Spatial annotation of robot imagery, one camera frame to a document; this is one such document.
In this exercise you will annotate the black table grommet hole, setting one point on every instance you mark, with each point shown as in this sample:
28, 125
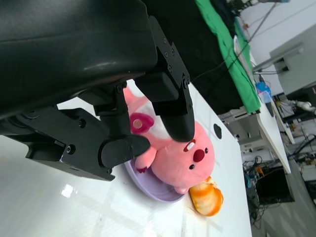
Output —
217, 130

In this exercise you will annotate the blue plastic object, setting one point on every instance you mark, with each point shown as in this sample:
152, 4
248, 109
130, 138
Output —
263, 91

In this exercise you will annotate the black computer case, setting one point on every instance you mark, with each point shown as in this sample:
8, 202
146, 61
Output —
274, 187

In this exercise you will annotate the grey cabinet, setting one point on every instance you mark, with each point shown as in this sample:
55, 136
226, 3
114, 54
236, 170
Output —
296, 69

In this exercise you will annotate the pink plush beaver doll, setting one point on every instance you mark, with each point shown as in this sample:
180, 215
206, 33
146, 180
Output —
187, 168

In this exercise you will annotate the black backdrop cloth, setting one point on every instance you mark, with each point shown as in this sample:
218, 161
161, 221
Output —
197, 37

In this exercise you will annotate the white desk board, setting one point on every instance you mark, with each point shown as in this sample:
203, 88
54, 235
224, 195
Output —
271, 138

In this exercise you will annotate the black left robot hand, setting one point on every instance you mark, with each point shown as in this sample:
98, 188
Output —
61, 49

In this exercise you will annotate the lavender plastic plate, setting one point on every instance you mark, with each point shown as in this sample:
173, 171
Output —
153, 187

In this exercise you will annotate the green cloth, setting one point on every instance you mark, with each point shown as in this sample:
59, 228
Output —
237, 74

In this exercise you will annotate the orange striped bread toy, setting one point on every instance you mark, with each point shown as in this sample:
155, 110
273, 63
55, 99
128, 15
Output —
205, 200

